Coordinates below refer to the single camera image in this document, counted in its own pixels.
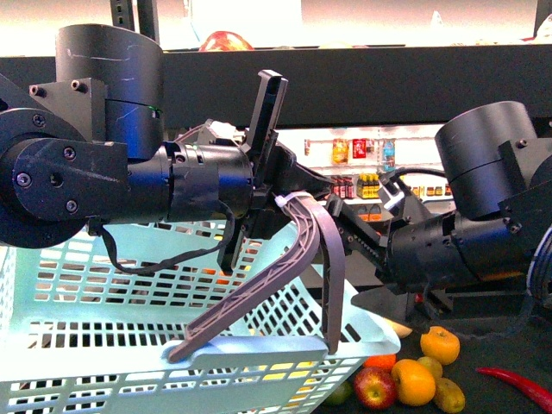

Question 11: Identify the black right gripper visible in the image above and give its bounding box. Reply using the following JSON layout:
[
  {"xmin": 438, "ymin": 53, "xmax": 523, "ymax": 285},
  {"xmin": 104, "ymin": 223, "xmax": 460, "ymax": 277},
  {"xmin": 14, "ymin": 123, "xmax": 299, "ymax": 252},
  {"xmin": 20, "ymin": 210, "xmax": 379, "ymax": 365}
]
[{"xmin": 325, "ymin": 168, "xmax": 453, "ymax": 322}]

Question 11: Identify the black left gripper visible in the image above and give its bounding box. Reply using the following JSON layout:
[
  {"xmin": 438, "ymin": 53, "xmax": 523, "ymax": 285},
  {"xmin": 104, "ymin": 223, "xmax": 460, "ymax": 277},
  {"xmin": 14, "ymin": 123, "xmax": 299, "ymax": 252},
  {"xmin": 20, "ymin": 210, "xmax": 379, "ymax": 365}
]
[{"xmin": 172, "ymin": 68, "xmax": 336, "ymax": 275}]

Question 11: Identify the grey basket handle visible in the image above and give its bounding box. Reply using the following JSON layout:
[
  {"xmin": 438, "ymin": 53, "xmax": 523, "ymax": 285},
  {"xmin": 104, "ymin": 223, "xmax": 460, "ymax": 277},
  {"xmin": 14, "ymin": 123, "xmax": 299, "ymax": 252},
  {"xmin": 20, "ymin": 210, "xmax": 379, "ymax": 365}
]
[{"xmin": 167, "ymin": 191, "xmax": 345, "ymax": 363}]

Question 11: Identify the large teal shopping basket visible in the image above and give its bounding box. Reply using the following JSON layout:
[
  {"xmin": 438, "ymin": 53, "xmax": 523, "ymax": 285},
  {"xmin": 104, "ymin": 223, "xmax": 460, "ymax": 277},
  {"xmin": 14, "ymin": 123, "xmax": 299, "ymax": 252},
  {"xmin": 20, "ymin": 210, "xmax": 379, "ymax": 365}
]
[{"xmin": 1, "ymin": 225, "xmax": 400, "ymax": 413}]

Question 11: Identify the black metal shelf rack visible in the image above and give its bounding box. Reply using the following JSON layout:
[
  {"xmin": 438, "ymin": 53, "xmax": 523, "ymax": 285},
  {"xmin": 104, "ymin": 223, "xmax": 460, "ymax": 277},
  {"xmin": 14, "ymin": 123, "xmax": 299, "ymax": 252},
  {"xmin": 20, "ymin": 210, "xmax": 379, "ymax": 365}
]
[{"xmin": 0, "ymin": 0, "xmax": 552, "ymax": 414}]

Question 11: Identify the white pear with stem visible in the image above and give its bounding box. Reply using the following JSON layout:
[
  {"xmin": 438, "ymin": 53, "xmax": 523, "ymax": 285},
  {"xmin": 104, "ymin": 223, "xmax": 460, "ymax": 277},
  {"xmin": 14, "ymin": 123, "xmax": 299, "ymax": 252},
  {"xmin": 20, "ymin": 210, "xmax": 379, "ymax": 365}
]
[{"xmin": 385, "ymin": 319, "xmax": 413, "ymax": 339}]

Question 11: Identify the large red apple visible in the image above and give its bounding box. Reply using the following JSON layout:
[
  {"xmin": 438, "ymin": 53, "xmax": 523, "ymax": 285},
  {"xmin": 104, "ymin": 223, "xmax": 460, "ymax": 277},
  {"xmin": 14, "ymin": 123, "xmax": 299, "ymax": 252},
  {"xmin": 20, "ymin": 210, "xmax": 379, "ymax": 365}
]
[{"xmin": 198, "ymin": 30, "xmax": 254, "ymax": 52}]

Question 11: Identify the near orange fruit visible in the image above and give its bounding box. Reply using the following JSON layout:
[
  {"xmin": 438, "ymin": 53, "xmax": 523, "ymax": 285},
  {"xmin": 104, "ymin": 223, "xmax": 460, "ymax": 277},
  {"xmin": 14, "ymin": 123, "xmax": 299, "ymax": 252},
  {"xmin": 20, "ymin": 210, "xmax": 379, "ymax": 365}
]
[{"xmin": 363, "ymin": 354, "xmax": 397, "ymax": 372}]

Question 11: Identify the yellow orange mango fruit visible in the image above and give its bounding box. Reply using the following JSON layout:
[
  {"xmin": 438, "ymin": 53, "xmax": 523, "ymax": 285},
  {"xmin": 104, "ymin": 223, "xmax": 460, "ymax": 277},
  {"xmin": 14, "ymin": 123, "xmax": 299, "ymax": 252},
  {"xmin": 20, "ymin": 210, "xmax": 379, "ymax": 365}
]
[{"xmin": 391, "ymin": 359, "xmax": 436, "ymax": 407}]

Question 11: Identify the red yellow apple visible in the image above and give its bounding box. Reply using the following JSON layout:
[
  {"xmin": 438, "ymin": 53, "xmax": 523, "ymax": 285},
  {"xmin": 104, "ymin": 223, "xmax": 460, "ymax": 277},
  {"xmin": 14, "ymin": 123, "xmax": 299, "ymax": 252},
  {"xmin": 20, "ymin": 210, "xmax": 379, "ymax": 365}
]
[{"xmin": 353, "ymin": 367, "xmax": 398, "ymax": 411}]

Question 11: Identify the green lime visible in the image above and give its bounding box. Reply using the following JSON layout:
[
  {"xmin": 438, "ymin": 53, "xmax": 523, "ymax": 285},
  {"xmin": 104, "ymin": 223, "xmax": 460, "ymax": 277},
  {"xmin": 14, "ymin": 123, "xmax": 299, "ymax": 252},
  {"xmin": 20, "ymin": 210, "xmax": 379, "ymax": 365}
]
[{"xmin": 323, "ymin": 381, "xmax": 353, "ymax": 406}]

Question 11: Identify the red chili pepper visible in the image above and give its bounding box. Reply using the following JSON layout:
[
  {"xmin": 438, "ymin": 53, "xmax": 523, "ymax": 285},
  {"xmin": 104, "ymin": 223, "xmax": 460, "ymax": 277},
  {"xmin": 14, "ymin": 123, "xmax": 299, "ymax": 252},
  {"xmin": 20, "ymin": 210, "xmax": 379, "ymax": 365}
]
[{"xmin": 475, "ymin": 367, "xmax": 551, "ymax": 413}]

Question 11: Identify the white retail wall shelf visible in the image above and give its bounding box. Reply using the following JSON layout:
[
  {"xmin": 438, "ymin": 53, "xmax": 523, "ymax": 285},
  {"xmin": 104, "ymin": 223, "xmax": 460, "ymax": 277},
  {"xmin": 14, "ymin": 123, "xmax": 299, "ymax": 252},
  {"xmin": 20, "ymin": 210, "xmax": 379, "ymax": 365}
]
[{"xmin": 275, "ymin": 125, "xmax": 458, "ymax": 225}]

